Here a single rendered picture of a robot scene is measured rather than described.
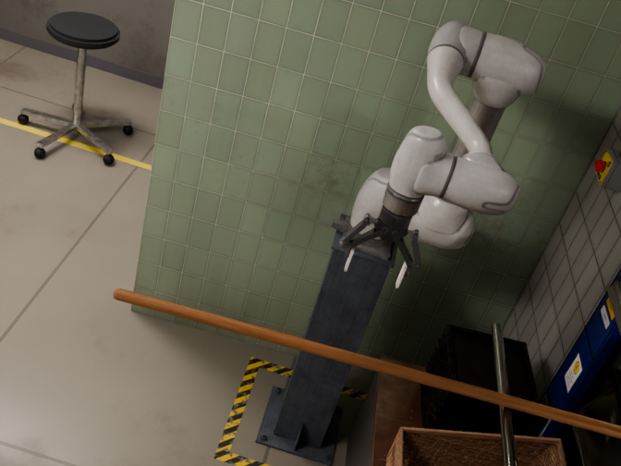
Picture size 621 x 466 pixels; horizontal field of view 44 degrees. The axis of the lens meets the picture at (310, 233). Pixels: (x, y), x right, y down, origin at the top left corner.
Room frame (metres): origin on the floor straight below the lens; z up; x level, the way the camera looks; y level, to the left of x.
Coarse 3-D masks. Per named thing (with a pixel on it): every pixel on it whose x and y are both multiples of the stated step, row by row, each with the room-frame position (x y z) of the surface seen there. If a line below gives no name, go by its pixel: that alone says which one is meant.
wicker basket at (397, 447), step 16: (400, 432) 1.66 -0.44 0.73; (416, 432) 1.67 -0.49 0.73; (432, 432) 1.67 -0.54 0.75; (448, 432) 1.68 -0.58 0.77; (464, 432) 1.68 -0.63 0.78; (400, 448) 1.59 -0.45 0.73; (416, 448) 1.67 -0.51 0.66; (432, 448) 1.68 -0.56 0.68; (448, 448) 1.68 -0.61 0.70; (480, 448) 1.69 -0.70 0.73; (496, 448) 1.69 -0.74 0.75; (528, 448) 1.69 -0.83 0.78; (544, 448) 1.70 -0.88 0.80; (560, 448) 1.67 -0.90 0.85; (400, 464) 1.53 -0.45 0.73; (416, 464) 1.67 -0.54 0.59; (432, 464) 1.68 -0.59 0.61; (448, 464) 1.68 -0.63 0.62; (464, 464) 1.69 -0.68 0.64; (480, 464) 1.69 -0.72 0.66; (528, 464) 1.70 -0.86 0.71; (544, 464) 1.66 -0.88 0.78; (560, 464) 1.62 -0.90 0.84
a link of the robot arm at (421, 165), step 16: (416, 128) 1.59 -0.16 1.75; (432, 128) 1.60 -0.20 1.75; (400, 144) 1.59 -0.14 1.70; (416, 144) 1.54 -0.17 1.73; (432, 144) 1.54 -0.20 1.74; (400, 160) 1.55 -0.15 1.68; (416, 160) 1.53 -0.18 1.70; (432, 160) 1.54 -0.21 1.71; (448, 160) 1.56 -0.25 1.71; (400, 176) 1.54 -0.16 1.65; (416, 176) 1.53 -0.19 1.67; (432, 176) 1.53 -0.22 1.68; (448, 176) 1.53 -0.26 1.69; (400, 192) 1.54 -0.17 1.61; (416, 192) 1.54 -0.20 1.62; (432, 192) 1.53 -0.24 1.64
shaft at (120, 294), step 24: (120, 288) 1.40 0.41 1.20; (168, 312) 1.39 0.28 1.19; (192, 312) 1.40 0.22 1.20; (264, 336) 1.39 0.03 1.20; (288, 336) 1.41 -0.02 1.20; (336, 360) 1.40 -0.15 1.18; (360, 360) 1.40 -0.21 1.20; (432, 384) 1.40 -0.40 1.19; (456, 384) 1.42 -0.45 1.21; (528, 408) 1.41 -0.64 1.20; (552, 408) 1.43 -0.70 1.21; (600, 432) 1.42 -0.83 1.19
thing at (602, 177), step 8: (608, 152) 2.36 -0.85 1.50; (616, 152) 2.36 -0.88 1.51; (608, 160) 2.32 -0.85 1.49; (616, 160) 2.30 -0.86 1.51; (608, 168) 2.29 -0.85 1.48; (616, 168) 2.29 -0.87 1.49; (600, 176) 2.32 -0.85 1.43; (608, 176) 2.29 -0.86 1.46; (616, 176) 2.29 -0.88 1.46; (600, 184) 2.29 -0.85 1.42; (608, 184) 2.29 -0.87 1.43; (616, 184) 2.29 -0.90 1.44
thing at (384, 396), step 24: (384, 360) 2.12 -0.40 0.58; (384, 384) 2.00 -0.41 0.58; (408, 384) 2.03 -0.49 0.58; (384, 408) 1.88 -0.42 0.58; (408, 408) 1.92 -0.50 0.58; (360, 432) 1.97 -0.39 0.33; (384, 432) 1.78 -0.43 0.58; (360, 456) 1.83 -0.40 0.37; (384, 456) 1.68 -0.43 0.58; (432, 456) 1.74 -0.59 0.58
